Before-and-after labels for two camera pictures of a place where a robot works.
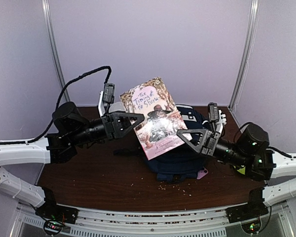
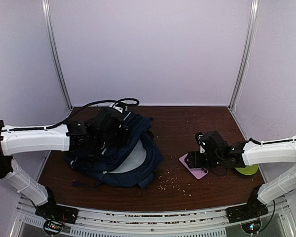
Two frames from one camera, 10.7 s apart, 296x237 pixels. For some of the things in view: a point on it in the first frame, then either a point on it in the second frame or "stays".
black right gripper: (207, 141) → (193, 157)
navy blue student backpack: (181, 162) → (134, 163)
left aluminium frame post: (46, 13) stays
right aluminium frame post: (247, 46) stays
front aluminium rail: (150, 223) stays
